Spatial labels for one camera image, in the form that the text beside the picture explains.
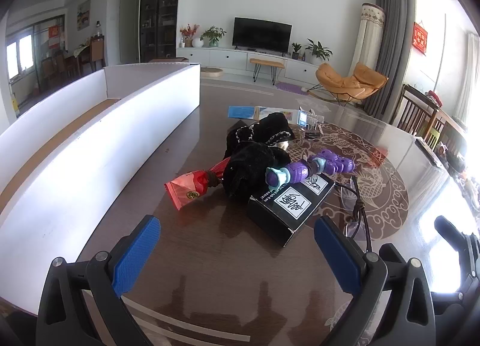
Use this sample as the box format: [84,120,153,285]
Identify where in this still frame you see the black printed box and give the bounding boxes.
[247,173,335,247]

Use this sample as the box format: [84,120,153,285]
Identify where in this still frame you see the dining table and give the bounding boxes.
[72,46,92,69]

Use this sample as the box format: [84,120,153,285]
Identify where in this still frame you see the dark wooden slatted chair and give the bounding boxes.
[395,84,443,140]

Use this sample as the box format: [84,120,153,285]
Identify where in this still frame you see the black flat television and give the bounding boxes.
[232,17,292,54]

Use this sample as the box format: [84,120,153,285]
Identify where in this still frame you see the black plush toy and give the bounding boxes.
[223,113,297,202]

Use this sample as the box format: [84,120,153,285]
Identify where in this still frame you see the clear plastic package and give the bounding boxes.
[298,108,325,133]

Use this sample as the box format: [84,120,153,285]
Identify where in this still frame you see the green potted plant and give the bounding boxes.
[200,26,227,47]

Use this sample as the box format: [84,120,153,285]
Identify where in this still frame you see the wooden bench with metal legs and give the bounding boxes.
[249,58,286,86]

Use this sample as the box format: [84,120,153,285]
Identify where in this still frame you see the framed wall painting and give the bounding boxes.
[77,0,92,30]

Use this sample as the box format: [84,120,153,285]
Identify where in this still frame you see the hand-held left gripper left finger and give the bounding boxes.
[35,214,162,346]

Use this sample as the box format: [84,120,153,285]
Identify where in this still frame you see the red wall hanging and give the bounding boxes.
[413,22,429,56]

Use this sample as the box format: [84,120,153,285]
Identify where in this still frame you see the dark glass display cabinet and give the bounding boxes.
[139,0,184,63]

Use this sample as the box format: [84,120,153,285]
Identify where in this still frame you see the grey curtain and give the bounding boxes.
[364,0,419,123]

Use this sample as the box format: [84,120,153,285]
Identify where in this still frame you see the white cardboard box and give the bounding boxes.
[0,62,201,317]

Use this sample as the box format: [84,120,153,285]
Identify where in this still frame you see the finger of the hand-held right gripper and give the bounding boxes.
[434,216,469,256]

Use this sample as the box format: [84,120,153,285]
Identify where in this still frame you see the orange lounge chair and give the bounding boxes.
[307,62,389,107]

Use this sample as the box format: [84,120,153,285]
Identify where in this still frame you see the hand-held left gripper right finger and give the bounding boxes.
[314,216,437,346]

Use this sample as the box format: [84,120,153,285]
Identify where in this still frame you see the purple robot toy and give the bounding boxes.
[265,149,356,186]

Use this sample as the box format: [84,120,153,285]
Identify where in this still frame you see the purple floor mat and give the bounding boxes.
[275,82,306,94]

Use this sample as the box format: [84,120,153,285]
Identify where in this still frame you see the leafy potted plant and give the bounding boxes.
[305,39,333,61]

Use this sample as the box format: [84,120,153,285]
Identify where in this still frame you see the covered standing air conditioner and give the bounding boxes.
[347,2,387,78]

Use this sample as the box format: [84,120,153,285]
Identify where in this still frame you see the black frame eyeglasses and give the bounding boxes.
[335,175,374,253]

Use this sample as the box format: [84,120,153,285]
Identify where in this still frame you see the white television cabinet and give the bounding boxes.
[176,47,327,80]

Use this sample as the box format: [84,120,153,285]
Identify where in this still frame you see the red flower arrangement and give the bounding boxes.
[180,24,200,47]

